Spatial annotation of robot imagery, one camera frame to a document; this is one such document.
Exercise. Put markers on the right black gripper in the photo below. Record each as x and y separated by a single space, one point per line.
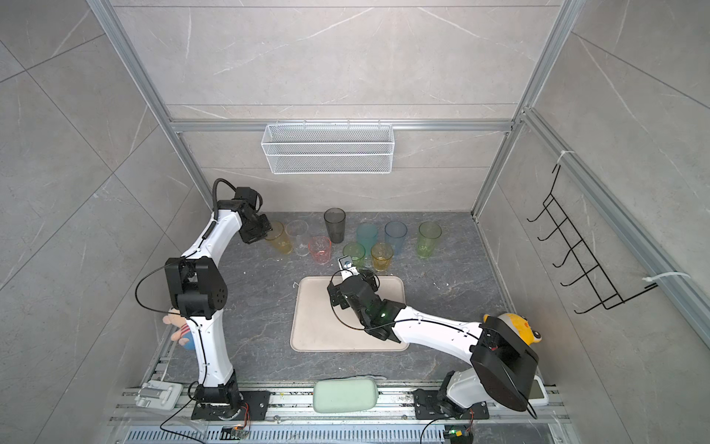
339 296

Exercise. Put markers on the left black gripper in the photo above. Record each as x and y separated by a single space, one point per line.
267 228

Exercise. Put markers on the tall yellow glass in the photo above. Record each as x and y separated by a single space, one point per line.
278 238

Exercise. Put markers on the beige plastic tray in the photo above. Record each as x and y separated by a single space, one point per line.
318 327

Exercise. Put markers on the clear glass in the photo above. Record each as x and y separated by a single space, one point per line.
298 232

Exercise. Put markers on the dark grey glass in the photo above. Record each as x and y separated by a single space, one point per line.
335 220

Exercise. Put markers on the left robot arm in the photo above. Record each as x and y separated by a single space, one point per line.
199 293

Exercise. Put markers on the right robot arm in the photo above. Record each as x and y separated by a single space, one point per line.
499 349

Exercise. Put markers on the short green glass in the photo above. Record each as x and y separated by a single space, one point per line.
356 252

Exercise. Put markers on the short amber glass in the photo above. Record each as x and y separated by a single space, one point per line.
382 254

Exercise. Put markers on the teal glass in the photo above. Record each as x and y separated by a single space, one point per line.
367 236

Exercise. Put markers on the pink glass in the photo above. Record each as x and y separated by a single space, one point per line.
320 248

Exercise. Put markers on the blue glass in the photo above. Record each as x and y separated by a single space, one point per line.
396 233

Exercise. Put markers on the tall light green glass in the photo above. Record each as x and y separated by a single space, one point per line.
429 233

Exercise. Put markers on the light green sponge block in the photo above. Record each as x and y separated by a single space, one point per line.
336 396

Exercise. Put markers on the pink plush doll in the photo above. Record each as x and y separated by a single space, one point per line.
182 335

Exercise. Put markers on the yellow plush toy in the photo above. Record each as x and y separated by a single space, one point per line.
497 328

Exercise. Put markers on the white tablet device right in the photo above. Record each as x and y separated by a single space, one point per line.
538 395

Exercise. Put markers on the white wire mesh basket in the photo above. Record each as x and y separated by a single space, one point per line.
334 148

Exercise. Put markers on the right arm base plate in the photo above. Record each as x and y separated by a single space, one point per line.
433 404

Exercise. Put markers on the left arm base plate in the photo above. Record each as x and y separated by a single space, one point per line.
252 404

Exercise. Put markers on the aluminium rail frame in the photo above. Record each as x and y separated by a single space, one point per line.
290 418

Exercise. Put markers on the white device left rail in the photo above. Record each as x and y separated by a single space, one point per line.
158 395

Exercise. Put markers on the black wire hook rack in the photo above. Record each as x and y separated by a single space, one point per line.
579 252

